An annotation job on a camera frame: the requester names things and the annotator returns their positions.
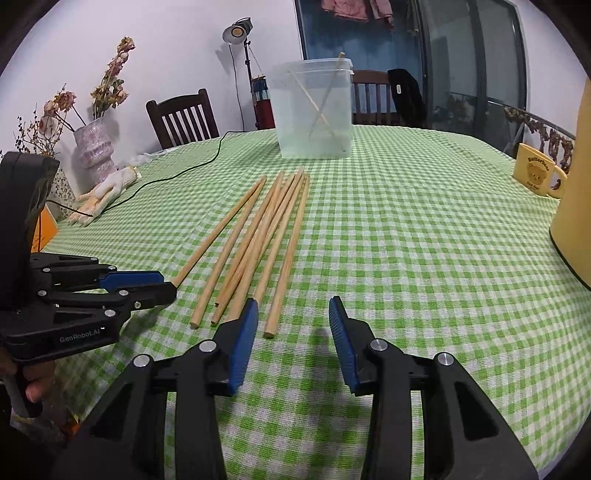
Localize white crumpled paper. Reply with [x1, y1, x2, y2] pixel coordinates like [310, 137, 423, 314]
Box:
[129, 150, 163, 168]

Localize black cloth with white label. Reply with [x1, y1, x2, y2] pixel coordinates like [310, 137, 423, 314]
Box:
[387, 68, 428, 129]

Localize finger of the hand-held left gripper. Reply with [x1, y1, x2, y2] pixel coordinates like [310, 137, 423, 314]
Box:
[30, 253, 165, 292]
[39, 281, 178, 334]

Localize pink mottled vase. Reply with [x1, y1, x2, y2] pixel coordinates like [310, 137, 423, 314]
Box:
[74, 116, 120, 195]

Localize dark wooden chair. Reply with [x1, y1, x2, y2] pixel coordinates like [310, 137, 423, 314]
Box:
[352, 69, 402, 126]
[146, 89, 221, 149]

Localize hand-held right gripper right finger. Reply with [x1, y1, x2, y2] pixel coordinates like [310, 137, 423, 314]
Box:
[328, 295, 539, 480]

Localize clear plastic container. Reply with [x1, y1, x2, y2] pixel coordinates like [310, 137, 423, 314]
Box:
[269, 58, 355, 160]

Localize tapered wooden chopstick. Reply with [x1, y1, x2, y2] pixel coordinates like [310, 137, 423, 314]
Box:
[287, 73, 349, 153]
[307, 52, 346, 137]

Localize person's left hand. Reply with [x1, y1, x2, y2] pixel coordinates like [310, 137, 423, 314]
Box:
[0, 348, 57, 403]

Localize sliding glass door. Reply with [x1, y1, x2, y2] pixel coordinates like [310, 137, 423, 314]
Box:
[295, 0, 529, 139]

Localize tall yellow cylinder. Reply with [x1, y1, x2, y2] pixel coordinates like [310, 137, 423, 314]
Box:
[549, 76, 591, 291]

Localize white work glove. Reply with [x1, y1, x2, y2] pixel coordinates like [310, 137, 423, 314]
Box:
[67, 194, 106, 227]
[88, 167, 141, 204]

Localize orange box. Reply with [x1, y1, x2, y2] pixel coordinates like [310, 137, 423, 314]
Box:
[30, 203, 58, 254]

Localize green checkered tablecloth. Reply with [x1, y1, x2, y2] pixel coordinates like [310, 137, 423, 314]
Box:
[9, 124, 591, 480]

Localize dried brown twigs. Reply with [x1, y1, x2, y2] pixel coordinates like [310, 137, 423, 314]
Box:
[11, 106, 61, 160]

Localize dried plant garland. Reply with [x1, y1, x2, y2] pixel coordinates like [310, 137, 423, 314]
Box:
[503, 105, 578, 174]

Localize hanging pink garment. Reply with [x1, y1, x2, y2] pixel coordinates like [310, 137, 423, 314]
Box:
[369, 0, 394, 31]
[321, 0, 370, 21]

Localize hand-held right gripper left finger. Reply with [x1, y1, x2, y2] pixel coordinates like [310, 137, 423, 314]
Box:
[51, 298, 259, 480]

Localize yellow bear mug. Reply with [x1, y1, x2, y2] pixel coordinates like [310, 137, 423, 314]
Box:
[512, 143, 568, 198]

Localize bunch of wooden chopsticks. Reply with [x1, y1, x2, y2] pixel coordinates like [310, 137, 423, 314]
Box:
[170, 166, 311, 340]

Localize small dotted vase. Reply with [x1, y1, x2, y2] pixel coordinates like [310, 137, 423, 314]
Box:
[46, 164, 77, 220]

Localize studio lamp on stand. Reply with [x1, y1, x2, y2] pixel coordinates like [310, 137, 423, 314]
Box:
[222, 17, 259, 134]

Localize red and blue canister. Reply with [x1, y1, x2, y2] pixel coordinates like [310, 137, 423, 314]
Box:
[250, 76, 276, 131]

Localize black cable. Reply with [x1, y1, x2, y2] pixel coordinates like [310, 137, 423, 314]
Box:
[46, 130, 229, 217]

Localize dried flower bouquet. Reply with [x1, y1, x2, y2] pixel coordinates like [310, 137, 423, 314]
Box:
[43, 37, 137, 132]

